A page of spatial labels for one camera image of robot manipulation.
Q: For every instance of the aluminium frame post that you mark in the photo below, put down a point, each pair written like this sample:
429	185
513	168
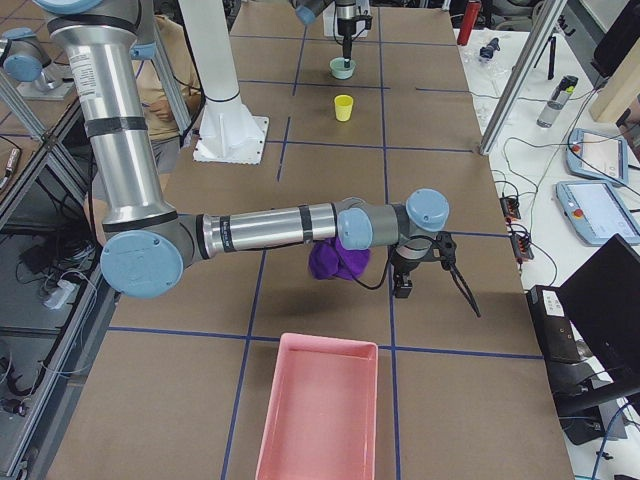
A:
542	28

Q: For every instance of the seated person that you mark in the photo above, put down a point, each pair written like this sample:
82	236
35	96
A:
162	126

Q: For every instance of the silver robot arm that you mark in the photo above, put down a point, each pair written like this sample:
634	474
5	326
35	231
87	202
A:
148	243
24	59

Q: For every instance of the yellow plastic cup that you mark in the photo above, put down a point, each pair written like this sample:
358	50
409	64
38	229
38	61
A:
343	107

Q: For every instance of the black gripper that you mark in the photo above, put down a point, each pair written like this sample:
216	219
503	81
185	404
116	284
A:
345	27
403	266

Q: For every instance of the mint green bowl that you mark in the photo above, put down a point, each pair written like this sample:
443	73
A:
341	68

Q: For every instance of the teach pendant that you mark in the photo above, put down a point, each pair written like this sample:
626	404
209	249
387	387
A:
596	211
593	155

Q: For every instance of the blue black handheld tool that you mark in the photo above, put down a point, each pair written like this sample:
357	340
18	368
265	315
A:
487	52

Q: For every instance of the white camera column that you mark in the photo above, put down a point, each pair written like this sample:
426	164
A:
228	132

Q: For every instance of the purple cloth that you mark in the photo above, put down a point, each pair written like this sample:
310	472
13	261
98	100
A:
328	259

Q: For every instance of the white power strip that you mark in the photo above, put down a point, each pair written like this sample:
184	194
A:
60	294

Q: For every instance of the clear water bottle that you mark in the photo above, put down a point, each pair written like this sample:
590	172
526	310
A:
557	101

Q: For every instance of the lower teach pendant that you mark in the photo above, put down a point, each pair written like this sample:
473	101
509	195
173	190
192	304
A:
596	211

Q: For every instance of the clear plastic bin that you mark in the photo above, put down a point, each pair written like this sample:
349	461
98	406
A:
330	21

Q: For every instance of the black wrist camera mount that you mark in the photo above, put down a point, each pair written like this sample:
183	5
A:
444	250

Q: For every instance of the black box device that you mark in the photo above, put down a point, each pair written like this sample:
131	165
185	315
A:
553	329

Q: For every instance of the black monitor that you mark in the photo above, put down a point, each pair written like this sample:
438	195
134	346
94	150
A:
601	299

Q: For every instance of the pink plastic tray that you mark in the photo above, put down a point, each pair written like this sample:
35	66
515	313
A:
322	411

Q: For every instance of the upper teach pendant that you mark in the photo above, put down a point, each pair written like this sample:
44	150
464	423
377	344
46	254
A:
593	155

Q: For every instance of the red bottle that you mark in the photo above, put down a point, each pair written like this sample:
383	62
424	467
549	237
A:
468	21

